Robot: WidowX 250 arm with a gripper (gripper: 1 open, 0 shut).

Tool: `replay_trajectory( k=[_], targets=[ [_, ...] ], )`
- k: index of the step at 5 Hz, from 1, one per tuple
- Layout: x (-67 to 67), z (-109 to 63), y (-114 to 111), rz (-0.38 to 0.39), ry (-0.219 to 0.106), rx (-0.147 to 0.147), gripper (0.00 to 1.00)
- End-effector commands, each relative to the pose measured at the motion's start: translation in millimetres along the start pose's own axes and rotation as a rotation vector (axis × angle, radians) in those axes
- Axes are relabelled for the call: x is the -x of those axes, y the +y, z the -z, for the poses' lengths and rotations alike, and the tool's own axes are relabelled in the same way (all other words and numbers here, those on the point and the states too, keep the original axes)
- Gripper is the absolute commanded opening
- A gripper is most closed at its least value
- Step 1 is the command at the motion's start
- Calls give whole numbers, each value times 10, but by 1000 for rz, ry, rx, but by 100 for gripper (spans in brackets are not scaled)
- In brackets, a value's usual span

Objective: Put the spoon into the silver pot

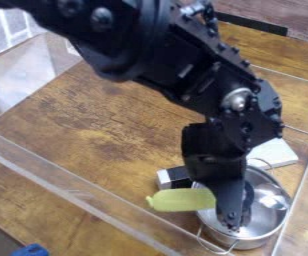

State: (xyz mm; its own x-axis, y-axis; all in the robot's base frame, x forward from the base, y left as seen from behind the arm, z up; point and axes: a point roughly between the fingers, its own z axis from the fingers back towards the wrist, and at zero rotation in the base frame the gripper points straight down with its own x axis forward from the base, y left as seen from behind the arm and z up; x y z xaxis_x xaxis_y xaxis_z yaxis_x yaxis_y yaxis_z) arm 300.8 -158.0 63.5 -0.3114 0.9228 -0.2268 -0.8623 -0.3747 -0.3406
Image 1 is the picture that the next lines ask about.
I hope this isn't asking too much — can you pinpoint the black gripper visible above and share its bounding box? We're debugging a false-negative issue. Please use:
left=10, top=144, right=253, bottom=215
left=181, top=123, right=254, bottom=231

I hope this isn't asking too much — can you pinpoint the spoon with yellow handle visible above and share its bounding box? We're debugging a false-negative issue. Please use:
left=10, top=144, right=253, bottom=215
left=145, top=188, right=292, bottom=213

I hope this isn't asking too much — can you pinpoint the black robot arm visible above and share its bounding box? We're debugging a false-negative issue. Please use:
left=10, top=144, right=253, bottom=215
left=0, top=0, right=285, bottom=230

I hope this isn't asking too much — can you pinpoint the silver metal pot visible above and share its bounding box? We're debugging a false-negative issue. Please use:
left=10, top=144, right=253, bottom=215
left=197, top=165, right=292, bottom=255

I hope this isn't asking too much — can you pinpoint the silver flat rectangular box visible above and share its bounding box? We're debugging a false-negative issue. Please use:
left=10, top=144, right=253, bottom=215
left=246, top=139, right=299, bottom=169

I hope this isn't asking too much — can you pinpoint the black and silver block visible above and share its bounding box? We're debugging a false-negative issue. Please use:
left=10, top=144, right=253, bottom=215
left=157, top=166, right=193, bottom=190

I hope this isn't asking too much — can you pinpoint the blue object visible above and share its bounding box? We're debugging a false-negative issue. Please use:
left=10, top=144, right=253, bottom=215
left=10, top=244, right=50, bottom=256

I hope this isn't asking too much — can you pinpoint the black strip on table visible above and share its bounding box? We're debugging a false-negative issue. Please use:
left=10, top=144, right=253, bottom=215
left=217, top=12, right=288, bottom=36

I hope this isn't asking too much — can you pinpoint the clear acrylic enclosure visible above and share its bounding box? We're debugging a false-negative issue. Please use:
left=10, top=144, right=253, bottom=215
left=0, top=24, right=308, bottom=256

